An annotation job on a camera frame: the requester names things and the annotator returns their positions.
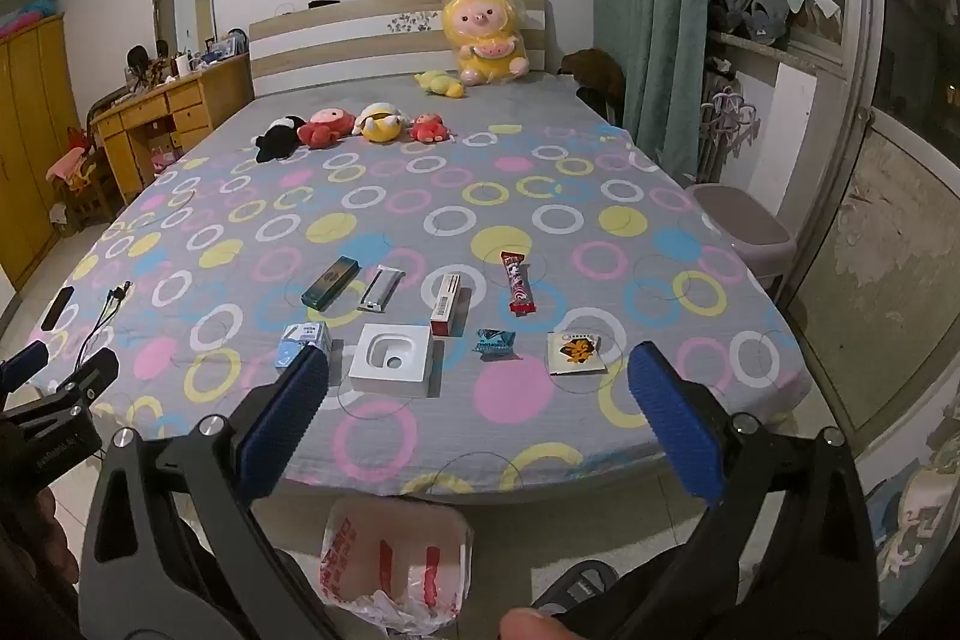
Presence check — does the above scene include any red candy bar wrapper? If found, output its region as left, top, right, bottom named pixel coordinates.
left=500, top=250, right=539, bottom=316

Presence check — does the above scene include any black and white plush toy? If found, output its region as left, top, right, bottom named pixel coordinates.
left=253, top=117, right=305, bottom=165

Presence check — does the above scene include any red and white medicine box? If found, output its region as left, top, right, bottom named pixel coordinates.
left=430, top=272, right=472, bottom=337

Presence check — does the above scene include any black cable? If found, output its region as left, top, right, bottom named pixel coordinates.
left=73, top=281, right=134, bottom=378

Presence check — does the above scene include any yellow wooden wardrobe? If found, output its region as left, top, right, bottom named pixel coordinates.
left=0, top=14, right=80, bottom=292

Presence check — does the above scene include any wooden desk with drawers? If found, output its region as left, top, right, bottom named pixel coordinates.
left=90, top=53, right=254, bottom=214

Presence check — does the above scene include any yellow duck plush toy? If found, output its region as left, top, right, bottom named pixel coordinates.
left=415, top=70, right=467, bottom=100

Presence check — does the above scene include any person's right hand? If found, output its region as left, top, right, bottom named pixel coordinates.
left=499, top=610, right=575, bottom=640

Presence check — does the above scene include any white and red plastic bag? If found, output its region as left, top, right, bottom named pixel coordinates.
left=319, top=496, right=476, bottom=640

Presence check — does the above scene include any dark green patterned box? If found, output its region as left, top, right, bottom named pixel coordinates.
left=301, top=255, right=365, bottom=313

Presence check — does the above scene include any person's left hand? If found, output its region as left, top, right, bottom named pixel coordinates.
left=19, top=486, right=82, bottom=615

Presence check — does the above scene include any white square box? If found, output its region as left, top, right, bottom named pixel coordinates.
left=347, top=323, right=445, bottom=399

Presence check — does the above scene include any printed blanket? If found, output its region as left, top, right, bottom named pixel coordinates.
left=859, top=437, right=960, bottom=618

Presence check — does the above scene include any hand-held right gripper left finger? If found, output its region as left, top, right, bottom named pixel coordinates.
left=79, top=347, right=338, bottom=640

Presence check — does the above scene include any wall mirror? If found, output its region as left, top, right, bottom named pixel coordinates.
left=151, top=0, right=215, bottom=61

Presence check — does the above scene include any brown plush toy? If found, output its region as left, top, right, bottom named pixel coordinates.
left=561, top=47, right=628, bottom=125

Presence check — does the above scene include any large yellow pig plush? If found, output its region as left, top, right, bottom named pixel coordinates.
left=441, top=0, right=530, bottom=88

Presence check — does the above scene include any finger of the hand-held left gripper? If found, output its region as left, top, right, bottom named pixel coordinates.
left=0, top=342, right=50, bottom=396
left=41, top=347, right=121, bottom=414

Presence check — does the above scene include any pink cloth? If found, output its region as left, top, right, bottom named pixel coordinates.
left=45, top=146, right=100, bottom=191

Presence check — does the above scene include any blue and white small carton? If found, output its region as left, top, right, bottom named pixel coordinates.
left=276, top=321, right=332, bottom=372

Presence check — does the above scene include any grey slipper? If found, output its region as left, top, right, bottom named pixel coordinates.
left=709, top=0, right=755, bottom=35
left=750, top=0, right=793, bottom=46

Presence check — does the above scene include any grey bedsheet with coloured circles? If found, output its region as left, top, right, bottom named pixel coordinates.
left=26, top=74, right=815, bottom=500

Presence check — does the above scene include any green curtain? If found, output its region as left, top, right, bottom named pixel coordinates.
left=592, top=0, right=710, bottom=185

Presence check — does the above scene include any black phone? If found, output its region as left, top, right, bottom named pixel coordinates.
left=39, top=286, right=76, bottom=332

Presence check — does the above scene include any wooden striped headboard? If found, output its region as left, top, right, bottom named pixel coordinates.
left=247, top=0, right=547, bottom=101

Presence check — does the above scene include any small red plush toy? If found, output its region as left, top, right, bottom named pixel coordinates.
left=408, top=113, right=455, bottom=145

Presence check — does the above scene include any white hanger rack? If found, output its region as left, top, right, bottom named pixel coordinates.
left=697, top=85, right=763, bottom=184

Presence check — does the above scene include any teal candy wrapper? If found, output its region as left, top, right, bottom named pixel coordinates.
left=472, top=327, right=521, bottom=359

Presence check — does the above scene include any purple plastic stool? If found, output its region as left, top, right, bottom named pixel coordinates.
left=685, top=182, right=798, bottom=301

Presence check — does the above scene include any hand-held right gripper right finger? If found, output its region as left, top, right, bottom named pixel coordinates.
left=628, top=342, right=882, bottom=640

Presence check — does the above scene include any dark floor slipper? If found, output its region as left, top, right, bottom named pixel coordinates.
left=532, top=560, right=620, bottom=615

